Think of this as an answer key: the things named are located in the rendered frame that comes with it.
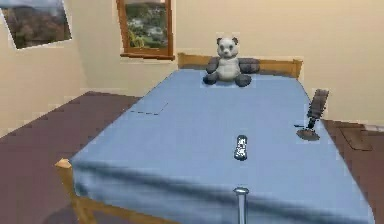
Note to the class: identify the white framed landscape picture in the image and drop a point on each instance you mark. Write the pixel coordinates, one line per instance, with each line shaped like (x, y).
(35, 21)

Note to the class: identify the brown flat square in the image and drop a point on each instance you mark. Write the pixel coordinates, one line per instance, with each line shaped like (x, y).
(356, 138)

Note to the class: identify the silver metal post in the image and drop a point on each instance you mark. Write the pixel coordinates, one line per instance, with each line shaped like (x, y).
(241, 205)

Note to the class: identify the wooden framed window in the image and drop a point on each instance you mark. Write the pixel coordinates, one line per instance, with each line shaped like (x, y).
(146, 26)

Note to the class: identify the black and white panda toy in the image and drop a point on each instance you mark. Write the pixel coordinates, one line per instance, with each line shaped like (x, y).
(227, 66)

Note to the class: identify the wooden bed with blue cover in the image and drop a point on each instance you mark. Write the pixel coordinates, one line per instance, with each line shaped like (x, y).
(186, 133)

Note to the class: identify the black and silver remote control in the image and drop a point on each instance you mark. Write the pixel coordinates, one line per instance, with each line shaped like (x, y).
(241, 147)

